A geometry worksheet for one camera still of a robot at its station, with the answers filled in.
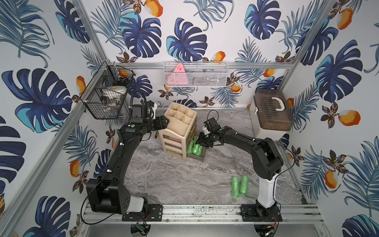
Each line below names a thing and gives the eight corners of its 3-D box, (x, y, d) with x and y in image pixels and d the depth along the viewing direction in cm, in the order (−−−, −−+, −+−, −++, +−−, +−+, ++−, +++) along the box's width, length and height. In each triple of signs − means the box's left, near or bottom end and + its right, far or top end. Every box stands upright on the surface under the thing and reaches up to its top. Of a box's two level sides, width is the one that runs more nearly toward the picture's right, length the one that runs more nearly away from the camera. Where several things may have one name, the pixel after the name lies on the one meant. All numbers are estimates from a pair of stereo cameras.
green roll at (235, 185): (231, 197, 82) (232, 195, 79) (231, 177, 89) (232, 175, 86) (238, 198, 81) (239, 197, 79) (237, 178, 88) (239, 176, 86)
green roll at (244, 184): (240, 194, 83) (241, 192, 80) (241, 175, 89) (242, 174, 87) (246, 196, 82) (247, 194, 80) (247, 177, 89) (248, 175, 86)
